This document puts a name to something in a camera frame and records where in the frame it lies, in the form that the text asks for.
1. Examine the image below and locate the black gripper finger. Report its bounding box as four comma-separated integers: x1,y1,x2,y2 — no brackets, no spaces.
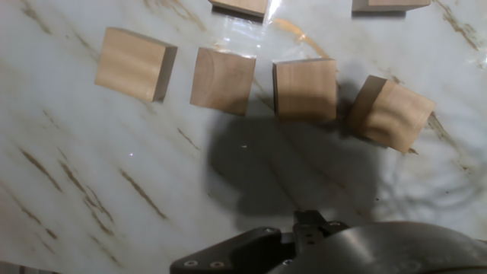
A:
170,209,349,274

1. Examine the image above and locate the light wooden cube block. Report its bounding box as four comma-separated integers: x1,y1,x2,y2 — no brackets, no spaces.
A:
272,57,338,123
347,75,437,155
94,27,179,103
351,0,431,13
208,0,269,18
189,46,257,117

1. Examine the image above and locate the white marble pattern board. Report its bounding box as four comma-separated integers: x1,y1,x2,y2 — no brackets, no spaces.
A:
0,0,487,274

